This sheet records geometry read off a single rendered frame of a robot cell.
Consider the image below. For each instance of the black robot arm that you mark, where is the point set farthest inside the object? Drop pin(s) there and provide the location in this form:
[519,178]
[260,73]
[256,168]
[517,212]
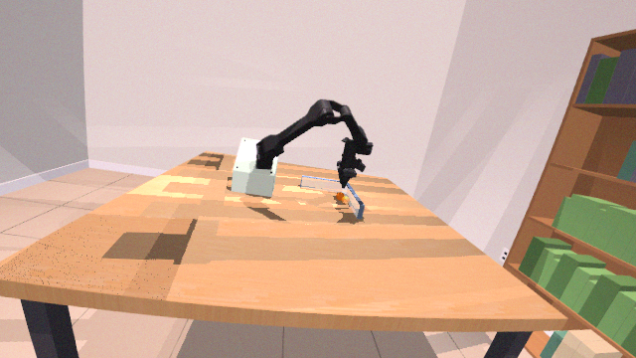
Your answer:
[319,114]

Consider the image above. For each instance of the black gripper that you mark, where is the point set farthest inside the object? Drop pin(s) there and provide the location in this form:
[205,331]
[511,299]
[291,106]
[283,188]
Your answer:
[344,168]

